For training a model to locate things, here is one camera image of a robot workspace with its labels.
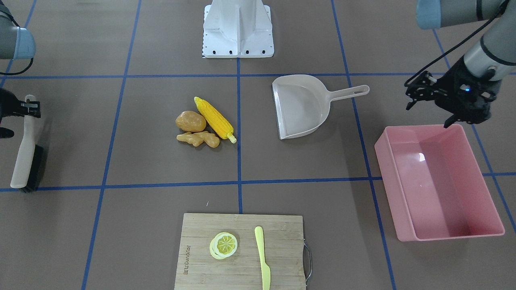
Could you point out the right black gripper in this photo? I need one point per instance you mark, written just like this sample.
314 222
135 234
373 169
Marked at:
7 108

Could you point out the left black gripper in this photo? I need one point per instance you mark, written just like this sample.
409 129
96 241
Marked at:
446 89

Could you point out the beige hand brush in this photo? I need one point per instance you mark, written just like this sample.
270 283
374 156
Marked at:
30 155

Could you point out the beige plastic dustpan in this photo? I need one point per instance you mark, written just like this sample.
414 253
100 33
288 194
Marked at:
303 103

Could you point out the brown toy potato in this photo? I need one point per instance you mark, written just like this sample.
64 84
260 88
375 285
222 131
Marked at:
190 121

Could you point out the tan toy ginger root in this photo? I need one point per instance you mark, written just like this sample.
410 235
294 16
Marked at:
198 138

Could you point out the yellow toy corn cob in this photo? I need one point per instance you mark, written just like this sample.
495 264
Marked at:
221 126

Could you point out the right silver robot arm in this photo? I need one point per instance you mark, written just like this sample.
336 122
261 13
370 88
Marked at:
16 43

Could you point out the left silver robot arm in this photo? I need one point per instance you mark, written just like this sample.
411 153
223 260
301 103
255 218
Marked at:
496 47

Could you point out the pink plastic bin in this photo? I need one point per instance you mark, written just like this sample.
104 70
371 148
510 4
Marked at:
434 185

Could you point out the wooden cutting board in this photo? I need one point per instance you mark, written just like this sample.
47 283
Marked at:
284 252

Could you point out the yellow plastic knife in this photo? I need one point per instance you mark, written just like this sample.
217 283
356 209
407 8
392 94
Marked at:
264 267

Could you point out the yellow lemon slices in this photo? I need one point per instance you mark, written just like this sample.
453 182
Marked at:
223 245

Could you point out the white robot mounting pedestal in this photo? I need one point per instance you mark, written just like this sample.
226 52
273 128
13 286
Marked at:
237 29

